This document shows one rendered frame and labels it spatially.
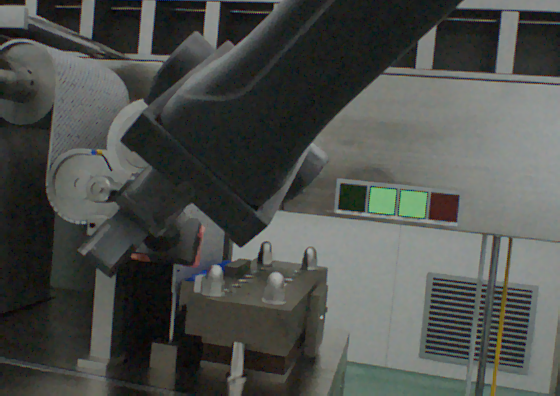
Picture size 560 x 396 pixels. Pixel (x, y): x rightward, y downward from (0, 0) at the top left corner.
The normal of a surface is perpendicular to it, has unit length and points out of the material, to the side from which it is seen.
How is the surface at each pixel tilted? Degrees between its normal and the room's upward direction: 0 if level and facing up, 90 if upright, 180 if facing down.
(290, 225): 90
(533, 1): 90
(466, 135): 90
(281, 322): 90
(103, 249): 81
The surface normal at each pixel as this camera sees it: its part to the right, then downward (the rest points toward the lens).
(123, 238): 0.29, -0.07
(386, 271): -0.22, 0.03
